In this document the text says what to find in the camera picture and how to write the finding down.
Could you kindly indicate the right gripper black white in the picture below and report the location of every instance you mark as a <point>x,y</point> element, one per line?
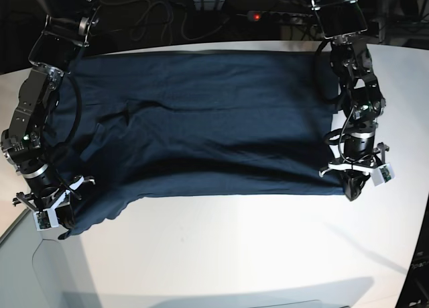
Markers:
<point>48,190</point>

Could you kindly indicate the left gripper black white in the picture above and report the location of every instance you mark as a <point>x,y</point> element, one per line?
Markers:
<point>358,158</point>

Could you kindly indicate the dark blue T-shirt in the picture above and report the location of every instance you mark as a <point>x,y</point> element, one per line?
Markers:
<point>172,124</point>

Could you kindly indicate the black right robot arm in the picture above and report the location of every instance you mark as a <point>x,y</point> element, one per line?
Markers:
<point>53,57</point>

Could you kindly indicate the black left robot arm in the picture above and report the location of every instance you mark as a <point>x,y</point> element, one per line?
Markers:
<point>342,23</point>

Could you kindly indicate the white power strip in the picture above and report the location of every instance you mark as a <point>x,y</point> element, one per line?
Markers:
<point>283,18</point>

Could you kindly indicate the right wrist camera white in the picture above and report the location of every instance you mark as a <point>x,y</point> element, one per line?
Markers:
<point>46,219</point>

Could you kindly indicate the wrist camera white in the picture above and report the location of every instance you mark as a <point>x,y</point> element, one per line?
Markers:
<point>46,219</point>
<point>382,174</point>

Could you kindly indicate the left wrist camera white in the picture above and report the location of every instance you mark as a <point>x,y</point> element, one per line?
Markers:
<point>382,174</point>

